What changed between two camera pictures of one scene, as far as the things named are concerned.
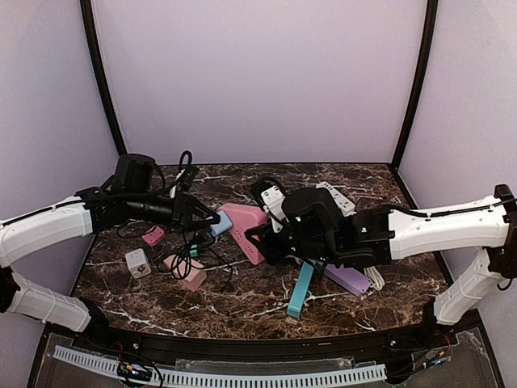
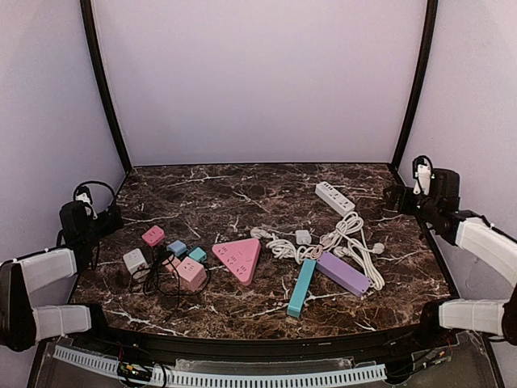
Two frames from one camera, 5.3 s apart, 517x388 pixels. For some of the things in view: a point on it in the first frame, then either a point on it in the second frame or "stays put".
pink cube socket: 195,277 stays put
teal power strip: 300,292 stays put
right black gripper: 269,241 -> 395,198
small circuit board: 134,370 stays put
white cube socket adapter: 138,263 stays put
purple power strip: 348,278 stays put
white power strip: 346,206 stays put
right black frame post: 430,16 stays put
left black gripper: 182,208 -> 111,220
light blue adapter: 224,225 -> 178,246
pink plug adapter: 154,236 stays put
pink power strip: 244,217 -> 240,258
